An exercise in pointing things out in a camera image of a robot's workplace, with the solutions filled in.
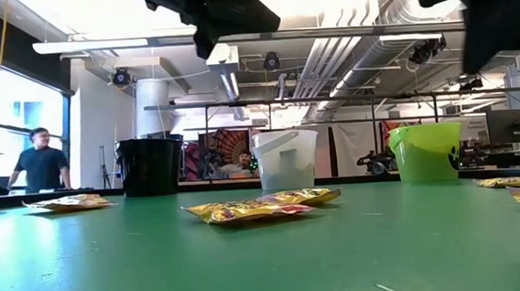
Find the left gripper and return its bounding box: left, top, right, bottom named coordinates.
left=144, top=0, right=285, bottom=65

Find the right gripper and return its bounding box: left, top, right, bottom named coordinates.
left=414, top=0, right=520, bottom=80

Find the green halloween bucket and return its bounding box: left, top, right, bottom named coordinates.
left=386, top=121, right=466, bottom=186

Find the black halloween bucket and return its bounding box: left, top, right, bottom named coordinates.
left=114, top=135, right=188, bottom=200

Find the white halloween bucket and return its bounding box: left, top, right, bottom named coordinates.
left=250, top=128, right=322, bottom=193

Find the white ceiling unit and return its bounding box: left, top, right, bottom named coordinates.
left=204, top=43, right=241, bottom=75

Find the white equipment sign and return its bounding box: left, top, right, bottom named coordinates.
left=460, top=114, right=490, bottom=147

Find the black computer monitor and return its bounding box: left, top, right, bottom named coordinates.
left=485, top=108, right=520, bottom=146

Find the white round pillar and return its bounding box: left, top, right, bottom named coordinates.
left=134, top=77, right=173, bottom=140

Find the person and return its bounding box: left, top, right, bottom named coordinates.
left=221, top=150, right=259, bottom=180
left=3, top=125, right=73, bottom=196

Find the black bench equipment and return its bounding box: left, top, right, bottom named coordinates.
left=355, top=148, right=400, bottom=178

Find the white partition panel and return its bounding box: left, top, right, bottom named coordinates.
left=316, top=118, right=394, bottom=178

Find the black overhead camera rig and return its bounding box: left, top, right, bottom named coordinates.
left=407, top=35, right=449, bottom=66

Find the silver air duct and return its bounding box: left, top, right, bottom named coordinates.
left=218, top=70, right=246, bottom=122

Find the black metal rack frame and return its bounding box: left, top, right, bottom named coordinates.
left=143, top=79, right=520, bottom=191

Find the black ceiling camera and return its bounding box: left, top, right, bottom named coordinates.
left=262, top=50, right=282, bottom=72
left=113, top=67, right=132, bottom=87

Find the red patterned wall poster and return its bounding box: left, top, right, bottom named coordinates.
left=183, top=127, right=254, bottom=182

